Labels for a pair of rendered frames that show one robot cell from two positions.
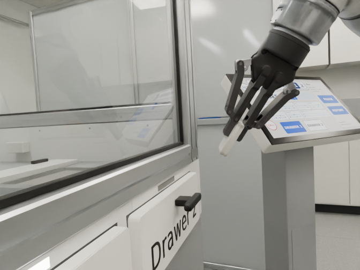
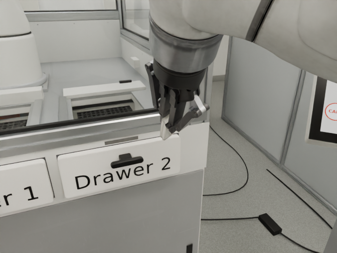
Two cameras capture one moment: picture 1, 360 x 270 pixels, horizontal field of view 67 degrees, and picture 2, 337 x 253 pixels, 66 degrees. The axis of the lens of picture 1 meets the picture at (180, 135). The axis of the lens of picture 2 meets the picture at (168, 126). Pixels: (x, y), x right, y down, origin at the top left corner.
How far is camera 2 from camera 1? 0.54 m
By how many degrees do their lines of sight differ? 53
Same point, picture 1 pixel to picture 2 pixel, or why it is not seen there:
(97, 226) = (24, 156)
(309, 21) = (155, 49)
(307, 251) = not seen: outside the picture
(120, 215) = (49, 154)
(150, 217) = (73, 161)
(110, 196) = (37, 143)
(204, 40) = not seen: outside the picture
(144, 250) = (65, 176)
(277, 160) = not seen: outside the picture
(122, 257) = (37, 175)
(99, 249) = (12, 168)
